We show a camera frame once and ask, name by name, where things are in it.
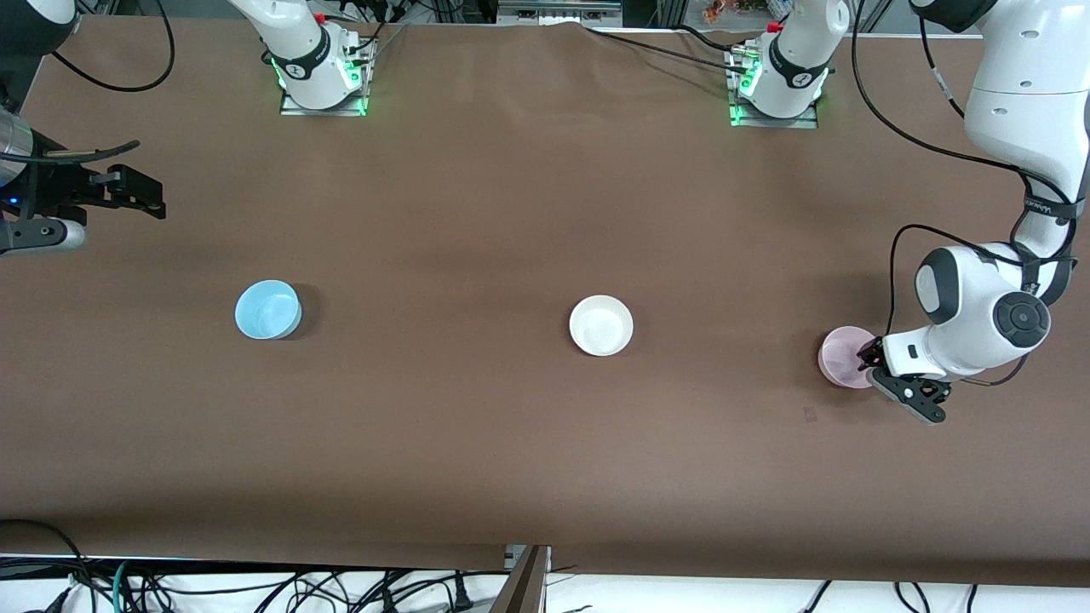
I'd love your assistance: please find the pink bowl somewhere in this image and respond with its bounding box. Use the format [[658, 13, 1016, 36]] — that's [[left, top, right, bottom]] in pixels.
[[818, 326, 880, 390]]

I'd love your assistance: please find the blue bowl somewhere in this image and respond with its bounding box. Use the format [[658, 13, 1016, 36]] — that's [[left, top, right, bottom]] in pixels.
[[235, 280, 302, 341]]

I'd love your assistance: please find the white bowl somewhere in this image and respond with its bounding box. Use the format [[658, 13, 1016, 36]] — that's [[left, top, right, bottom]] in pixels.
[[570, 295, 634, 357]]

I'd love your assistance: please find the brown table cloth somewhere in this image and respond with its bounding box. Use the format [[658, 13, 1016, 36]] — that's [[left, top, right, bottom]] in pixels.
[[0, 15, 1090, 588]]

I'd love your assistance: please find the orange object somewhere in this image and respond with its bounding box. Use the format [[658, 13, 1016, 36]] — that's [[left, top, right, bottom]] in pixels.
[[703, 0, 767, 22]]

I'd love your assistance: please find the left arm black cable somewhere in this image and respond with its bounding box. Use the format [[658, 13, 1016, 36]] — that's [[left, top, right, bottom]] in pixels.
[[852, 0, 1078, 388]]

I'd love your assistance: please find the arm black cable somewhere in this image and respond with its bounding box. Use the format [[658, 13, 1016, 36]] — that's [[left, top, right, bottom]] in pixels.
[[0, 0, 176, 163], [852, 0, 1078, 388]]

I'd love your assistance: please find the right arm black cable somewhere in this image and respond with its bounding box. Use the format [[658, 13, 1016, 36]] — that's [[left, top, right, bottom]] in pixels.
[[0, 0, 176, 163]]

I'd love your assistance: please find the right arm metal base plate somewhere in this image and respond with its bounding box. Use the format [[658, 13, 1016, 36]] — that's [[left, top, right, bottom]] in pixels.
[[279, 38, 370, 117]]

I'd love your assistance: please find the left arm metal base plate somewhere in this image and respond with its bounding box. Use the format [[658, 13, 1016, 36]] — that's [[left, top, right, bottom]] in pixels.
[[730, 47, 820, 130]]

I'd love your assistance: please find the black base connector cable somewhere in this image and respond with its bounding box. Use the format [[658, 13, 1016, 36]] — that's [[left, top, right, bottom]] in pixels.
[[336, 21, 384, 56]]

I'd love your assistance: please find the thick black floor cable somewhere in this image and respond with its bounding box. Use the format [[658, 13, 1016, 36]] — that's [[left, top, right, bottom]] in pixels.
[[0, 518, 88, 613]]

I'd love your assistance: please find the short black table cable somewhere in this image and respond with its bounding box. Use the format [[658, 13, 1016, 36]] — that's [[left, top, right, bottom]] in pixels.
[[677, 24, 750, 50]]

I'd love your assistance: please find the long black table cable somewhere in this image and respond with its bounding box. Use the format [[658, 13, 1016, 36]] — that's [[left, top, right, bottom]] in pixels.
[[586, 27, 752, 69]]

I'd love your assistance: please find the metal table post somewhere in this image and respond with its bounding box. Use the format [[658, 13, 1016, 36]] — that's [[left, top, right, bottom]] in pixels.
[[491, 545, 552, 613]]

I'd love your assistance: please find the aluminium frame bar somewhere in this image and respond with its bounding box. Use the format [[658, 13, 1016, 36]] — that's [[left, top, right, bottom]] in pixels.
[[498, 0, 622, 26]]

